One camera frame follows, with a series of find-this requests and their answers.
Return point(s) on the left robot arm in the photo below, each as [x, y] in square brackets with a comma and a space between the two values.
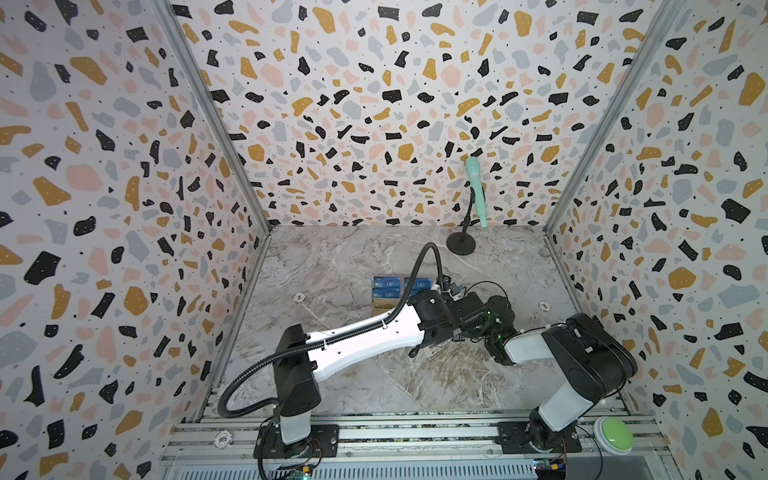
[426, 318]

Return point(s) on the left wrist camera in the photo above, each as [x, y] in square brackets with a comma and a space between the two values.
[455, 292]

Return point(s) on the green push button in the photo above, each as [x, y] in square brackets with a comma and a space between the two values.
[613, 435]

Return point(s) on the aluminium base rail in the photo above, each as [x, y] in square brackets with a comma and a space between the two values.
[420, 446]

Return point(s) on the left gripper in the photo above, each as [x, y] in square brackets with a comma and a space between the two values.
[450, 298]

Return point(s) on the blue card back right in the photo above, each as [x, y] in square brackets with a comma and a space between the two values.
[418, 283]

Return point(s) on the blue card back left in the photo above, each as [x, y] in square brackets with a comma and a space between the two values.
[387, 282]

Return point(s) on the mint green microphone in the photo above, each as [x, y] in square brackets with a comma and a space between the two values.
[473, 171]

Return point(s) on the black microphone stand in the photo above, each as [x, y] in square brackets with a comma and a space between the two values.
[462, 242]

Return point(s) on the blue card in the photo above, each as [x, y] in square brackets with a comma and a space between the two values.
[387, 282]
[418, 283]
[390, 293]

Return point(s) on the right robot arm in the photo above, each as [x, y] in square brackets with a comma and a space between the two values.
[595, 366]

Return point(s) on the clear acrylic card stand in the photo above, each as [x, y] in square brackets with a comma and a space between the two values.
[402, 289]

